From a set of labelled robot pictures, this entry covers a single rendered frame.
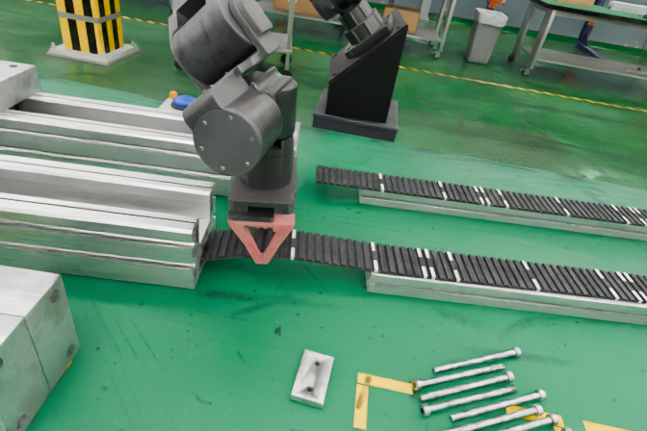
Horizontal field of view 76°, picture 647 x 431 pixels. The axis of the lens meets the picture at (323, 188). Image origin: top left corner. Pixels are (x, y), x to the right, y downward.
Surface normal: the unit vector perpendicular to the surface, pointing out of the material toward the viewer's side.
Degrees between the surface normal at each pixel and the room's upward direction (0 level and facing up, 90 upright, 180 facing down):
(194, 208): 90
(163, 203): 90
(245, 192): 3
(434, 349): 0
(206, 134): 89
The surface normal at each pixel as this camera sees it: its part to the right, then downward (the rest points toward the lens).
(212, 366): 0.14, -0.84
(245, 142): -0.22, 0.48
